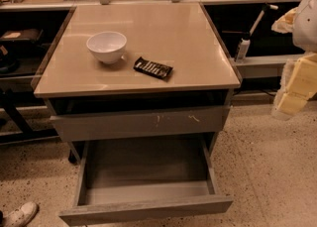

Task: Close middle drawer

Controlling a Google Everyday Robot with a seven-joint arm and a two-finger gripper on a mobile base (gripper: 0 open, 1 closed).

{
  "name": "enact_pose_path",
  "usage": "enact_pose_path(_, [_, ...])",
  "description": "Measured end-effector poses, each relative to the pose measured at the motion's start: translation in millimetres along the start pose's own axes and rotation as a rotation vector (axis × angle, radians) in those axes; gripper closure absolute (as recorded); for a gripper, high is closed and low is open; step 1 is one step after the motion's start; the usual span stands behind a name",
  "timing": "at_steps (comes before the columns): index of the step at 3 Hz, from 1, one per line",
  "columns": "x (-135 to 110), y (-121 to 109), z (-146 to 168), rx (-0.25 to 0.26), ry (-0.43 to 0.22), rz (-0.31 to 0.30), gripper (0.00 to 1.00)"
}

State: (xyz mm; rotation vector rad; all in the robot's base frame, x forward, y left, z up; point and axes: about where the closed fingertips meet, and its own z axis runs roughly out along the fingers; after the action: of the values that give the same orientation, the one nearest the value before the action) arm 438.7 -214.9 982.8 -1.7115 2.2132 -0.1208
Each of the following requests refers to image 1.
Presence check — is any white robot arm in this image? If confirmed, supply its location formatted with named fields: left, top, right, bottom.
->
left=271, top=0, right=317, bottom=120

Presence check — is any grey drawer cabinet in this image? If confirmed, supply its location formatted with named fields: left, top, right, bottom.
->
left=30, top=2, right=243, bottom=166

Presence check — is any white ceramic bowl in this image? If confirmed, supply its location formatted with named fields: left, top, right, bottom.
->
left=86, top=32, right=127, bottom=64

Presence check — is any black case on shelf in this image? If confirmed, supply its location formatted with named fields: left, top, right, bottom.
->
left=0, top=29, right=43, bottom=42

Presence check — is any white sneaker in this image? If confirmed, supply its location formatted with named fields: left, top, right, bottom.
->
left=0, top=201, right=39, bottom=227

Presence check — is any grey drawer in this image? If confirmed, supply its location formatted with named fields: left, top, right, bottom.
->
left=59, top=135, right=233, bottom=226
left=51, top=105, right=230, bottom=142

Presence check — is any white handled tool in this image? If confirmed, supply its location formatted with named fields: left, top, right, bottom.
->
left=249, top=3, right=278, bottom=36

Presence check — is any black snack bar packet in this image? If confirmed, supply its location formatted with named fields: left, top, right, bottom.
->
left=133, top=57, right=172, bottom=79

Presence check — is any white spray bottle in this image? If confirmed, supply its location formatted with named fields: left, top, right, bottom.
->
left=235, top=34, right=251, bottom=62

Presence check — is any grey top drawer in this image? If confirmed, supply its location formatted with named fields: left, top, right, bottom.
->
left=51, top=105, right=230, bottom=142

